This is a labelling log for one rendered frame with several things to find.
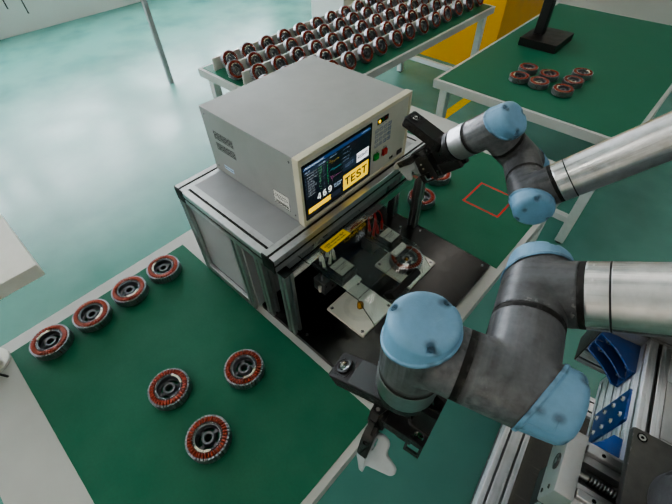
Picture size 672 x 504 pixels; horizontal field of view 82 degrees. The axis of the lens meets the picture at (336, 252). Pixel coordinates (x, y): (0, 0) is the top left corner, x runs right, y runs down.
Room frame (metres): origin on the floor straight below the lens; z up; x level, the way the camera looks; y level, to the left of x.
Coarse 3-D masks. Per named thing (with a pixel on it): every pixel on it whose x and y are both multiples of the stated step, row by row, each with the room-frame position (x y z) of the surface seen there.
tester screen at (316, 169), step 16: (368, 128) 0.90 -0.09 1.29; (352, 144) 0.86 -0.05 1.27; (368, 144) 0.91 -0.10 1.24; (320, 160) 0.78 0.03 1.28; (336, 160) 0.82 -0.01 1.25; (368, 160) 0.91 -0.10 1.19; (304, 176) 0.74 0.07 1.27; (320, 176) 0.77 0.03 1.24; (336, 176) 0.81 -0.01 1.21; (320, 208) 0.77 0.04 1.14
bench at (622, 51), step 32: (512, 32) 3.04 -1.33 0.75; (576, 32) 3.00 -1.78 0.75; (608, 32) 2.98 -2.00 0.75; (640, 32) 2.96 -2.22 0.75; (480, 64) 2.52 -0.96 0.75; (512, 64) 2.51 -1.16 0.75; (544, 64) 2.49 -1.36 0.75; (576, 64) 2.48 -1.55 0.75; (608, 64) 2.46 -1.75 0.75; (640, 64) 2.45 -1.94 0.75; (448, 96) 2.34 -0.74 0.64; (480, 96) 2.12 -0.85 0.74; (512, 96) 2.09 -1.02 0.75; (544, 96) 2.08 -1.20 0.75; (576, 96) 2.07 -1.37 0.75; (608, 96) 2.06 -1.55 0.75; (640, 96) 2.05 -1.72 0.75; (576, 128) 1.75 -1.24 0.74; (608, 128) 1.73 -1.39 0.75
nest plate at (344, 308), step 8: (344, 296) 0.74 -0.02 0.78; (352, 296) 0.74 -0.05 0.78; (336, 304) 0.71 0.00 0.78; (344, 304) 0.71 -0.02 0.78; (352, 304) 0.71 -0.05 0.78; (336, 312) 0.68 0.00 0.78; (344, 312) 0.68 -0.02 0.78; (352, 312) 0.67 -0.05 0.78; (360, 312) 0.67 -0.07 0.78; (344, 320) 0.65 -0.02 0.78; (352, 320) 0.65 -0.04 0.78; (360, 320) 0.64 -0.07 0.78; (368, 320) 0.64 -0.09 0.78; (352, 328) 0.62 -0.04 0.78; (360, 328) 0.62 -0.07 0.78; (368, 328) 0.62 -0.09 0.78
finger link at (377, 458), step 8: (376, 440) 0.17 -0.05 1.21; (384, 440) 0.17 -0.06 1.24; (376, 448) 0.16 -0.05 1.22; (384, 448) 0.16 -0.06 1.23; (360, 456) 0.15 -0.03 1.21; (368, 456) 0.15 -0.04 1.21; (376, 456) 0.15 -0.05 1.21; (384, 456) 0.15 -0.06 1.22; (360, 464) 0.15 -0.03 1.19; (368, 464) 0.15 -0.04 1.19; (376, 464) 0.15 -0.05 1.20; (384, 464) 0.14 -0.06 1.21; (392, 464) 0.14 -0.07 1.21; (384, 472) 0.14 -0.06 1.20; (392, 472) 0.13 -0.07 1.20
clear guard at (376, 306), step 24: (360, 216) 0.81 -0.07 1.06; (360, 240) 0.72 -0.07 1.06; (384, 240) 0.72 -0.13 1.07; (408, 240) 0.71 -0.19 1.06; (312, 264) 0.64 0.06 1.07; (336, 264) 0.64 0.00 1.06; (360, 264) 0.63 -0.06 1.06; (384, 264) 0.63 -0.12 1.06; (408, 264) 0.64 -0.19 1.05; (360, 288) 0.56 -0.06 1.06; (384, 288) 0.57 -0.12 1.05; (408, 288) 0.59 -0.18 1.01; (384, 312) 0.52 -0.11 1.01
